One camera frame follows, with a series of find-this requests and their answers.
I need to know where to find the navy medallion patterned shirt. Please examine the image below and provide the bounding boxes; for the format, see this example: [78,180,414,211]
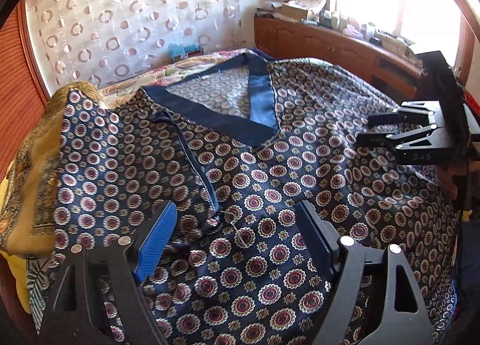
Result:
[42,53,460,344]

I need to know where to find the person's right hand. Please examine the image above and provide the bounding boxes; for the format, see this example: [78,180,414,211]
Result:
[435,160,479,210]

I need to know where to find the wooden window-side cabinet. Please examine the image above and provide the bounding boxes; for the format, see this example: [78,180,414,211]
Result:
[254,17,422,102]

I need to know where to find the yellow plush toy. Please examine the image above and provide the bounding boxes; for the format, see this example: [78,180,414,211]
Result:
[0,177,32,315]

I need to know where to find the cardboard box on cabinet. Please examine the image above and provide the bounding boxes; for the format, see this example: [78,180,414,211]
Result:
[280,0,327,20]

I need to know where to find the floral bed quilt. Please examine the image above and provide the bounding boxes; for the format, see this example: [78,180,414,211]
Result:
[98,48,264,109]

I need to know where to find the blue toy at bedhead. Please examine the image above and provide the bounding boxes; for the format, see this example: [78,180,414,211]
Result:
[168,43,203,63]

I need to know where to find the wooden louvered wardrobe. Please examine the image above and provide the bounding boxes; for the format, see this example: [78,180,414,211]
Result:
[0,0,51,331]

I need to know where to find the circle patterned sheer curtain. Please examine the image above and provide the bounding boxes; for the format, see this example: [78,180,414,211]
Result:
[25,0,244,93]

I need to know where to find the window with wooden frame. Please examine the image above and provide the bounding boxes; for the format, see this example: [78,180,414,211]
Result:
[329,0,474,82]

